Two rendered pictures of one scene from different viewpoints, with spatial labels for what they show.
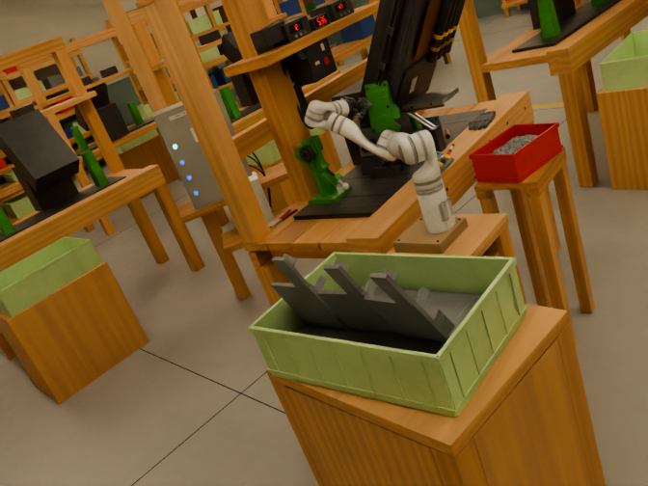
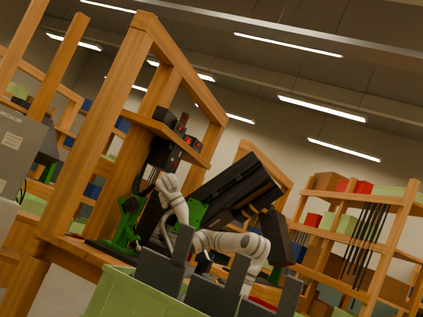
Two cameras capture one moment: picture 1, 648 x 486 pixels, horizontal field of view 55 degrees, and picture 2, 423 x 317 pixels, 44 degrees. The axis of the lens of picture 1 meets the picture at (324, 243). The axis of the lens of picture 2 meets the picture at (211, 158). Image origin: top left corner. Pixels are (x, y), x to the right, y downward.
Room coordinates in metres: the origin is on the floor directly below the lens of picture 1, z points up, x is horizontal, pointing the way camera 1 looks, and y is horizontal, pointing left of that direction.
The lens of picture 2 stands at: (0.15, 0.77, 1.17)
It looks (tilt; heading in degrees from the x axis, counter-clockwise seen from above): 7 degrees up; 335
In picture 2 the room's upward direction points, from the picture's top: 23 degrees clockwise
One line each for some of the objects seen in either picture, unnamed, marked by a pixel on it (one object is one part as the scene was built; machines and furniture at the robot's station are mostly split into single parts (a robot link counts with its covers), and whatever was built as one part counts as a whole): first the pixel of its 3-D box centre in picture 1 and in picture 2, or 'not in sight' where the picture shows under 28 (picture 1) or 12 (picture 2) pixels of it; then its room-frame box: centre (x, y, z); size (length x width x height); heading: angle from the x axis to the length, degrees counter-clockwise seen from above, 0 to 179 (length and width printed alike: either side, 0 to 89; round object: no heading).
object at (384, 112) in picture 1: (383, 105); (192, 219); (2.63, -0.45, 1.17); 0.13 x 0.12 x 0.20; 135
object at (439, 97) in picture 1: (411, 103); not in sight; (2.71, -0.58, 1.11); 0.39 x 0.16 x 0.03; 45
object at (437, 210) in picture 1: (434, 203); (236, 294); (1.88, -0.38, 0.97); 0.09 x 0.09 x 0.17; 49
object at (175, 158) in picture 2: (311, 62); (165, 156); (2.79, -0.23, 1.42); 0.17 x 0.12 x 0.15; 135
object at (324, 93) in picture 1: (312, 101); (134, 182); (2.98, -0.19, 1.23); 1.30 x 0.05 x 0.09; 135
